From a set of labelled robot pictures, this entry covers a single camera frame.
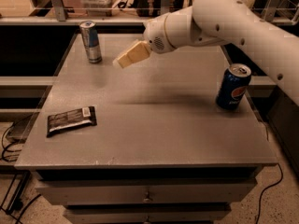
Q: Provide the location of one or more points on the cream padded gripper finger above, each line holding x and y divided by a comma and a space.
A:
137, 52

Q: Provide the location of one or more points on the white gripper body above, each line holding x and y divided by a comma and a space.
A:
155, 36

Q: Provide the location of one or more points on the silver blue redbull can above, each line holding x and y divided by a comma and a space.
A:
90, 41

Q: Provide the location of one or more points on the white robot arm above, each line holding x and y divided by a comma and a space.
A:
214, 22

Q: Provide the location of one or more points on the blue pepsi can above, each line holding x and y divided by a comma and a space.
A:
235, 81

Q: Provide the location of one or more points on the dark backpack on shelf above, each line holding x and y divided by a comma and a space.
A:
159, 0

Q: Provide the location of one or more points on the grey drawer cabinet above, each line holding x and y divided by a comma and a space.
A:
159, 132

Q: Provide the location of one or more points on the black snack bar wrapper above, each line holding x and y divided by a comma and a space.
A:
69, 120

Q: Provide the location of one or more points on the round metal drawer knob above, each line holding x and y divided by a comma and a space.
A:
147, 199

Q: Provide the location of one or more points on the grey metal shelf rail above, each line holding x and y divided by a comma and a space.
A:
30, 12

